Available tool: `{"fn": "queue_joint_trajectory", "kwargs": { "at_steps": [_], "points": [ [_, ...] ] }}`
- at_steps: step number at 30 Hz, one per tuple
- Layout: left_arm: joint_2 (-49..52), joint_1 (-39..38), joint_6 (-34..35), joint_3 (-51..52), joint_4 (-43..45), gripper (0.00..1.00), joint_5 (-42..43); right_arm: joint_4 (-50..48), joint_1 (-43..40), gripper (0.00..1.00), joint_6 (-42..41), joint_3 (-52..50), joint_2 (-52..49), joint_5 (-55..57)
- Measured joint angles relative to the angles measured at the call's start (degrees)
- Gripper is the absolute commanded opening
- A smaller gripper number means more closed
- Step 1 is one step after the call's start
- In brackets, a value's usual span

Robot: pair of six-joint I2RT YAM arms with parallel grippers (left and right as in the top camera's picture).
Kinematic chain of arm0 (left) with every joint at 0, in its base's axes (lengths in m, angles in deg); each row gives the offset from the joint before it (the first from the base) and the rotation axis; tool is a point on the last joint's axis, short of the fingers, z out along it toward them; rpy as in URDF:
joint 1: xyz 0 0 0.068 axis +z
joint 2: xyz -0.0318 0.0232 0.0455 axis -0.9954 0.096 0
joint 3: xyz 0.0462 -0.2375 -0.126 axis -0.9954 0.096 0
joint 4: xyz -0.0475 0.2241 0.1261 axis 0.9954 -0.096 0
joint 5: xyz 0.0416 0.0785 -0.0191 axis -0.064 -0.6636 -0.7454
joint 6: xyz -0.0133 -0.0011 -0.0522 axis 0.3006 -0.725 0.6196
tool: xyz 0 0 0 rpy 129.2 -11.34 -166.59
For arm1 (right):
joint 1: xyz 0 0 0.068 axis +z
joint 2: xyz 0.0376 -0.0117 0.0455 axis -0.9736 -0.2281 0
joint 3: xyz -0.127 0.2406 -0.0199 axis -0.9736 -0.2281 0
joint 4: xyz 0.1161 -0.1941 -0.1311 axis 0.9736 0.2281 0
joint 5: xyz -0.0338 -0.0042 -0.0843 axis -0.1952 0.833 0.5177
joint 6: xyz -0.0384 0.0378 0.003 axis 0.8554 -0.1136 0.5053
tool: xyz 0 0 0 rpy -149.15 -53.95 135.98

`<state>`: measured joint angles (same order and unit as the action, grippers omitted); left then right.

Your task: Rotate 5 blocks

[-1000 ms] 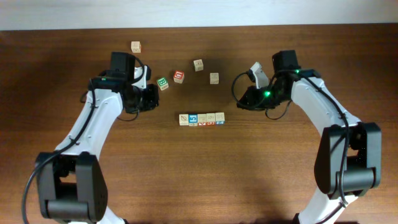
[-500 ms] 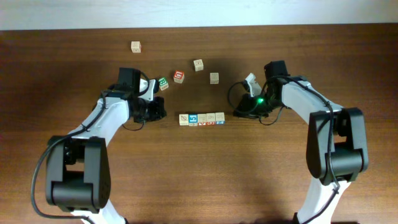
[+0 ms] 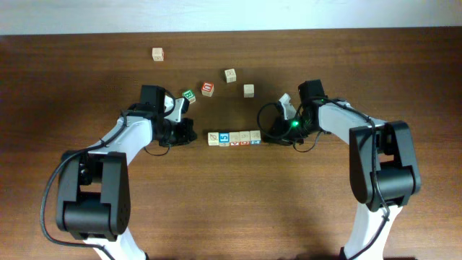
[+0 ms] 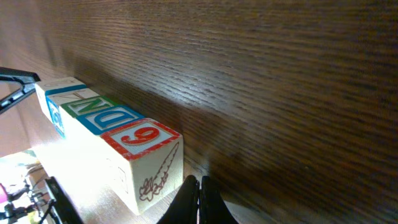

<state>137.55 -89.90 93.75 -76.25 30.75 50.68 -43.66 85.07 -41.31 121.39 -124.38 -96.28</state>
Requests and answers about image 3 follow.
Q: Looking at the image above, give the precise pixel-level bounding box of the plain wooden block row end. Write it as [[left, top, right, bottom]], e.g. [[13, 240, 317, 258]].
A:
[[207, 132, 219, 146]]

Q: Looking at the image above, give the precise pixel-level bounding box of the blue K wooden block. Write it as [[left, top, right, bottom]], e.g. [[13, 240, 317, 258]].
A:
[[250, 130, 261, 144]]

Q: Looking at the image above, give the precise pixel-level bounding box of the green N wooden block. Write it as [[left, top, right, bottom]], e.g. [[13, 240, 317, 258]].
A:
[[243, 84, 255, 98]]

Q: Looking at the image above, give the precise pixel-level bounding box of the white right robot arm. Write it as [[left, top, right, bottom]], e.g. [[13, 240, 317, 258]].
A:
[[262, 79, 422, 259]]

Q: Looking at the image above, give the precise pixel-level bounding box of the plain wooden block far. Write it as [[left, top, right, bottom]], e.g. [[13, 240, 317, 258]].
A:
[[152, 48, 165, 61]]

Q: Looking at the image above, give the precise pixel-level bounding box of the green B wooden block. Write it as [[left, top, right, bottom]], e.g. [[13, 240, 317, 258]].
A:
[[182, 90, 196, 103]]

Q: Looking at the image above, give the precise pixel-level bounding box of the red I wooden block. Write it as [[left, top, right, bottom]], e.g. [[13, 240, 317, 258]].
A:
[[239, 131, 250, 145]]

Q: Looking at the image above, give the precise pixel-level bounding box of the green R wooden block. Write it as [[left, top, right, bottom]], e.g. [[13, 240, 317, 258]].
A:
[[225, 69, 237, 83]]

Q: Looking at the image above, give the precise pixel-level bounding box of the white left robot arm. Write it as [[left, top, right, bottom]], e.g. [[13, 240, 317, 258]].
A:
[[56, 85, 197, 259]]

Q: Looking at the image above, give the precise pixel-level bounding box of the ice cream wooden block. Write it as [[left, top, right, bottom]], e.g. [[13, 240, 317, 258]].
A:
[[229, 132, 240, 146]]

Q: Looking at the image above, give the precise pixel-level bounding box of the red U wooden block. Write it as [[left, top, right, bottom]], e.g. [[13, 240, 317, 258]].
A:
[[201, 82, 214, 97]]

